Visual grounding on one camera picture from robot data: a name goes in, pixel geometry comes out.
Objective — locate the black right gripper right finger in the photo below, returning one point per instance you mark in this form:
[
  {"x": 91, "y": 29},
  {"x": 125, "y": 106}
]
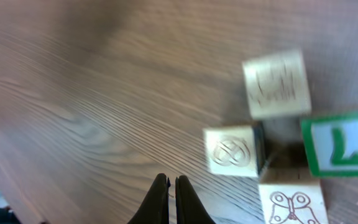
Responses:
[{"x": 189, "y": 208}]

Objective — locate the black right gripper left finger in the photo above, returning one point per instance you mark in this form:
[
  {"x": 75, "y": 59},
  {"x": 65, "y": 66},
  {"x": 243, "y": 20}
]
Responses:
[{"x": 154, "y": 208}]

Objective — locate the red K wooden block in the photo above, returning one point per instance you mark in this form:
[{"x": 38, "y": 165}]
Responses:
[{"x": 235, "y": 150}]

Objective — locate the plain white wooden block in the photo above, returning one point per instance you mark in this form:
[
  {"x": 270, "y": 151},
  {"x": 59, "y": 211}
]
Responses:
[{"x": 292, "y": 196}]

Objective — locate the red letter wooden block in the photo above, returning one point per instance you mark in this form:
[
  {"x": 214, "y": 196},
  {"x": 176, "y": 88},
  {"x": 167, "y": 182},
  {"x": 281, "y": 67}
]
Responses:
[{"x": 277, "y": 85}]

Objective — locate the green top wooden block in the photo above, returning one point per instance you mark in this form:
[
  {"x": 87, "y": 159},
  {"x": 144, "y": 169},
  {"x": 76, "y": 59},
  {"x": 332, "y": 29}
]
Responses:
[{"x": 331, "y": 144}]

